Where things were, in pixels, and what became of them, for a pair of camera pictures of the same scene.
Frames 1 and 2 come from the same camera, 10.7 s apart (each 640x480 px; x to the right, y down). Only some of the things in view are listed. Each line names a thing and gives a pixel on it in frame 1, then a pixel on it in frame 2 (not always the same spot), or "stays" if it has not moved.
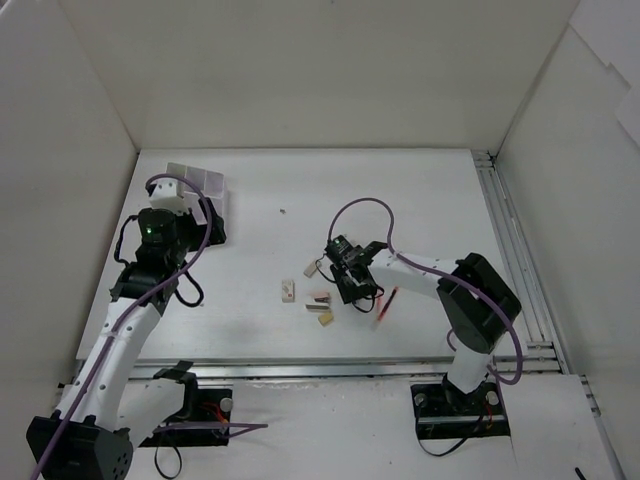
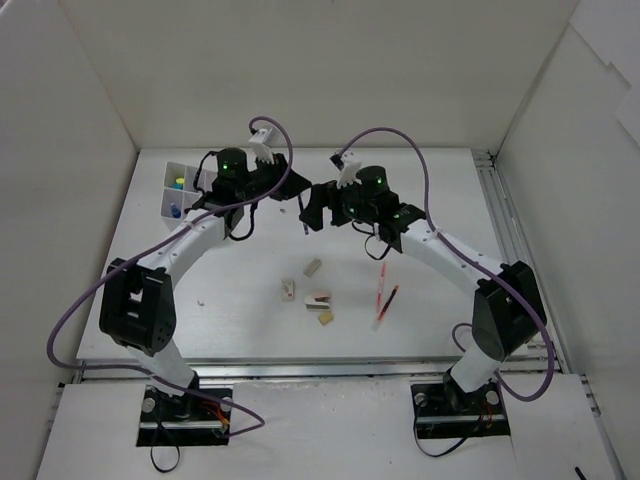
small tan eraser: [325, 318] stays
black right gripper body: [347, 275] to [332, 201]
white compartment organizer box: [210, 183] stays
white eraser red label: [288, 291] stays
